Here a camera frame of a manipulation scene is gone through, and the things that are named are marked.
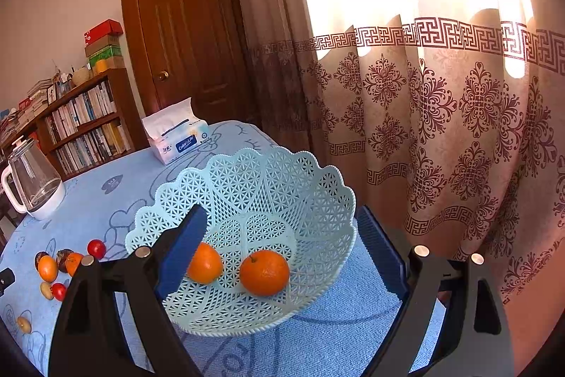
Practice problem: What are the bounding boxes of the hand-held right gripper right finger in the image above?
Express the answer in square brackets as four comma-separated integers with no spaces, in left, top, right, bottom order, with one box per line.
[355,205,516,377]

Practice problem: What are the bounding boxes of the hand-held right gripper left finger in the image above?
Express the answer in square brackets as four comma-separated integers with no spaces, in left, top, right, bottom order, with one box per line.
[48,205,208,377]

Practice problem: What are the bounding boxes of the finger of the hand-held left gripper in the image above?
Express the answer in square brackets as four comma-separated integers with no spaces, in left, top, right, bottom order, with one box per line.
[0,268,16,296]

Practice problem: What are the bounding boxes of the light blue plastic lattice basket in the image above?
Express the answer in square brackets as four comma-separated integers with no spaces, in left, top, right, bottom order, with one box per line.
[125,146,358,336]

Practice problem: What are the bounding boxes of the orange mandarin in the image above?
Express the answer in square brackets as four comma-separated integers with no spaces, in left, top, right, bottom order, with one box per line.
[239,250,291,297]
[186,242,224,284]

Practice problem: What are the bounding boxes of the small orange fruit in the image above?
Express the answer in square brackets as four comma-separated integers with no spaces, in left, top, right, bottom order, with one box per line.
[65,252,85,277]
[37,257,58,283]

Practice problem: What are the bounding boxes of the blue printed tablecloth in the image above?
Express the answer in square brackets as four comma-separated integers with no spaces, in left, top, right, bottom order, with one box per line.
[0,120,446,377]

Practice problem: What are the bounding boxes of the white and blue tissue pack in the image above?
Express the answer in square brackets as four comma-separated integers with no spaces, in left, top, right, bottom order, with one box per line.
[141,97,210,164]

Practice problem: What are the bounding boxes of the patterned beige curtain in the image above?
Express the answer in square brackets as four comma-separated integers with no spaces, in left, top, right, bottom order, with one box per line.
[230,0,565,360]

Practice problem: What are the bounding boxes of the brown wooden bookshelf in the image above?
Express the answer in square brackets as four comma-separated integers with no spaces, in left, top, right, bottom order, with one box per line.
[0,68,137,179]

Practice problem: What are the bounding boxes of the row of shelved books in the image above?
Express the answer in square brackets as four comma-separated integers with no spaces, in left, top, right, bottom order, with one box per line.
[44,80,133,175]

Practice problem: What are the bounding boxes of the stack of books atop bookshelf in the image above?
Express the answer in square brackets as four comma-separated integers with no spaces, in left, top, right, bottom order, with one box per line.
[0,79,49,139]

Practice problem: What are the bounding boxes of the green cardboard box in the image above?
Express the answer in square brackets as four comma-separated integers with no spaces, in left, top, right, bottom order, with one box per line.
[86,45,122,63]

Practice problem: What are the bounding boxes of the red cardboard box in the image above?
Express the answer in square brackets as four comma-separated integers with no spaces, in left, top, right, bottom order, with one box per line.
[84,19,124,44]

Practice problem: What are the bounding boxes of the brown wooden door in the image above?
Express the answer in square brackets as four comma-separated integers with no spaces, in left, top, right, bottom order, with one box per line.
[120,0,261,126]

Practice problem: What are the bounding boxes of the glass kettle with white handle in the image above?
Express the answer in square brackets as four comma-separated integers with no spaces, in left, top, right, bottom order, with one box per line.
[1,137,67,221]

